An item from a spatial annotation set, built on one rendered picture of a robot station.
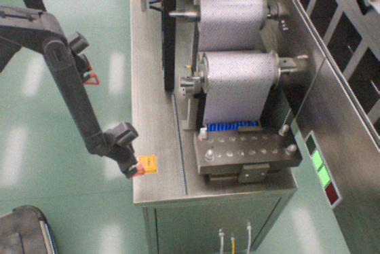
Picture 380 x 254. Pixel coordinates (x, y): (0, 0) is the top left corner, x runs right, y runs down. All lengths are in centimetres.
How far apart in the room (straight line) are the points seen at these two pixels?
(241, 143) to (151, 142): 39
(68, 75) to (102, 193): 164
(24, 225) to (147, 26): 133
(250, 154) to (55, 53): 82
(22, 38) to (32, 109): 227
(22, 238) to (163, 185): 102
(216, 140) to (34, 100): 202
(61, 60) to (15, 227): 153
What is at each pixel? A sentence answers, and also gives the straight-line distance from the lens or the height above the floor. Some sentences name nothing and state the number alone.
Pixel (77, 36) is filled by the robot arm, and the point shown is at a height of 128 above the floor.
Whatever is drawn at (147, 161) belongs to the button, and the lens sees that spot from 134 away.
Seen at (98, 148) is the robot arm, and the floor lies 127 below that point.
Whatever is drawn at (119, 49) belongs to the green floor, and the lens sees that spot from 333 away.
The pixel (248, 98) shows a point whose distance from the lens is 125.
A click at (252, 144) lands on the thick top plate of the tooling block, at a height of 103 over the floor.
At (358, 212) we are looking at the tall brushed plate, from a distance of 100.
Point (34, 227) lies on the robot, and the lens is 209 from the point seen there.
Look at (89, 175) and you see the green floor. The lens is 243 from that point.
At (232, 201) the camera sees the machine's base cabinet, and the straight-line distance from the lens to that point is 138.
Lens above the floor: 206
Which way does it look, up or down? 52 degrees down
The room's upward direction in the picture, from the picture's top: 5 degrees clockwise
